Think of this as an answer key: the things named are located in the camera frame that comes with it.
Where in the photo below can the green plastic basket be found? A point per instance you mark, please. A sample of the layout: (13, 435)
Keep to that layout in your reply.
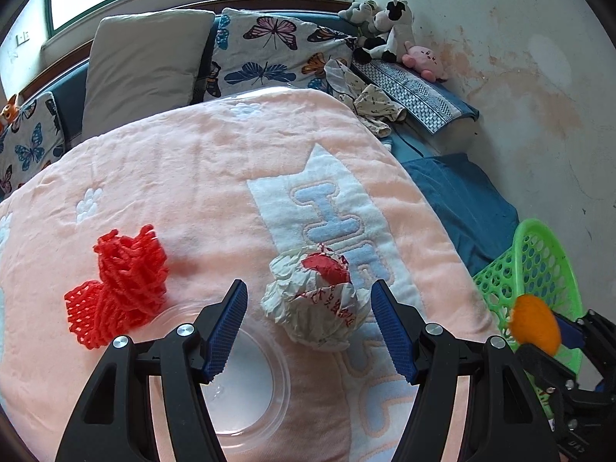
(534, 269)

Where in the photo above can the grey plush toy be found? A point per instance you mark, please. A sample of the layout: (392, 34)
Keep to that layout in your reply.
(358, 12)

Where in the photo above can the orange ball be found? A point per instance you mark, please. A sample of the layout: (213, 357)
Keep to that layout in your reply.
(534, 322)

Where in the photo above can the white light switch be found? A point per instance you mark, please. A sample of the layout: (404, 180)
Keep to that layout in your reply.
(22, 37)

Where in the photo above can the grey pillow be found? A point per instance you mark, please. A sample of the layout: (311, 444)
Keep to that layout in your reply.
(144, 62)

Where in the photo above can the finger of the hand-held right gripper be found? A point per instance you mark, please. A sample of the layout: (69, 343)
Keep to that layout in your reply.
(544, 361)
(594, 329)

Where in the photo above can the small butterfly print pillow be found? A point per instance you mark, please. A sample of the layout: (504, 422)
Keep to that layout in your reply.
(29, 149)

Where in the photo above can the red foam fruit net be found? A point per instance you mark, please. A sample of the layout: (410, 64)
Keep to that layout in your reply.
(125, 288)

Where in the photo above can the clear plastic lid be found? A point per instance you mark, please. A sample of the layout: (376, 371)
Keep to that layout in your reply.
(250, 394)

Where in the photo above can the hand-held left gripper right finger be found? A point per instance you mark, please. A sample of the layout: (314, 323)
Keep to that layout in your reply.
(394, 332)

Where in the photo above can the blue patterned towel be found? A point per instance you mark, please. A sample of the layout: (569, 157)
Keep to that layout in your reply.
(414, 86)

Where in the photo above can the large butterfly print pillow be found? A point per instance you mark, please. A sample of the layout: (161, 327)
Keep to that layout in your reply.
(269, 48)

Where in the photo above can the blue sofa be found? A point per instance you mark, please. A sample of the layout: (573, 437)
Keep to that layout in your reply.
(72, 101)

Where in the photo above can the black and white cow plush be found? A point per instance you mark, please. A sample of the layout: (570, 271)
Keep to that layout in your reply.
(390, 24)

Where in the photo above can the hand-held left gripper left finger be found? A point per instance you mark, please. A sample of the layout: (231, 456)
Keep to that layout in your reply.
(224, 332)

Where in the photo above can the white red paper wrapper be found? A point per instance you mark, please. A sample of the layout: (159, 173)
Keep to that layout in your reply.
(313, 308)

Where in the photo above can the pink plush blanket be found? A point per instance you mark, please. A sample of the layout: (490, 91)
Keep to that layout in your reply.
(202, 178)

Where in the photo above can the pink round plush toy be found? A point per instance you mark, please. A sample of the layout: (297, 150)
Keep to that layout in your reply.
(426, 57)

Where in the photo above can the blue sheet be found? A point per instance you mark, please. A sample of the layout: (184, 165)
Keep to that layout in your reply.
(457, 192)

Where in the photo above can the orange fox plush toy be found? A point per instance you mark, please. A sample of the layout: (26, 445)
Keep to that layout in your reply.
(8, 110)

